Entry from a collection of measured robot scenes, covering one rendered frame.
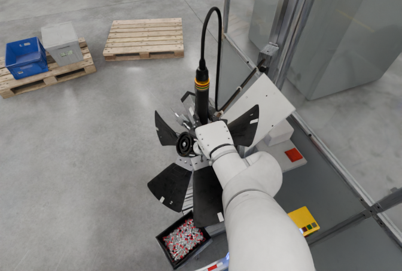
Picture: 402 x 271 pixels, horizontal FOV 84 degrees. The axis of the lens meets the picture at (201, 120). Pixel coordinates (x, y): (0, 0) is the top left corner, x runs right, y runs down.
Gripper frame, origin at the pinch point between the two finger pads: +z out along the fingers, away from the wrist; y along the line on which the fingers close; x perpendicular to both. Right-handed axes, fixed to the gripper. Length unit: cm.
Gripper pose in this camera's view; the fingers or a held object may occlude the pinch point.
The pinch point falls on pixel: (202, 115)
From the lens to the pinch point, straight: 75.8
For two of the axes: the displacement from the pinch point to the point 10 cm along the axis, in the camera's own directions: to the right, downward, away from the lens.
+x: 0.0, -6.3, -7.8
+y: 9.3, -2.8, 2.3
